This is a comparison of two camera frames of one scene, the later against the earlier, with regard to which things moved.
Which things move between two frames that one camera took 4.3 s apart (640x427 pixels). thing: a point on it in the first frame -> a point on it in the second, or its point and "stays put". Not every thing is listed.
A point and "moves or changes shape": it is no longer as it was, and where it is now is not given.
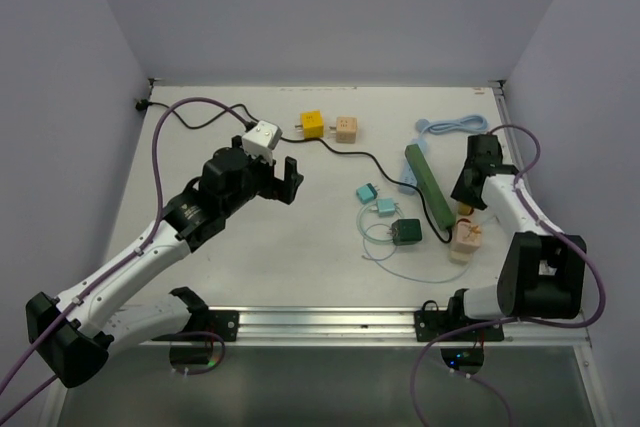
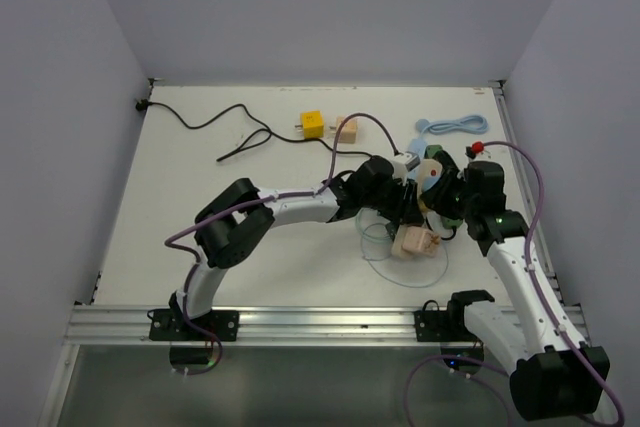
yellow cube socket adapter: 312,124 stays put
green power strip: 427,182 moves or changes shape
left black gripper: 275,188 -> 404,208
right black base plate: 429,325 stays put
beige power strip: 459,257 -> 427,168
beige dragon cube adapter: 346,129 stays put
